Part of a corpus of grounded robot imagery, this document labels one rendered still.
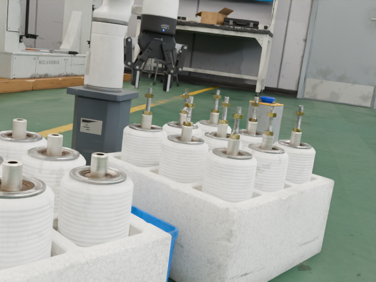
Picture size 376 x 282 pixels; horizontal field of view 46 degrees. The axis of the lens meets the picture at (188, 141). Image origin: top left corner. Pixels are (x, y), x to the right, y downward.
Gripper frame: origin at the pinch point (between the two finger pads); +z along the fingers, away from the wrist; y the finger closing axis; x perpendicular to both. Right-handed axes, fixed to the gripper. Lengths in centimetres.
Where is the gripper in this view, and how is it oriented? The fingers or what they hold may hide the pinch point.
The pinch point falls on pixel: (151, 83)
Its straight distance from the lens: 97.9
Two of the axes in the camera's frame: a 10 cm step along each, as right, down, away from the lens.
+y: 9.2, 0.5, 3.9
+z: -1.4, 9.7, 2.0
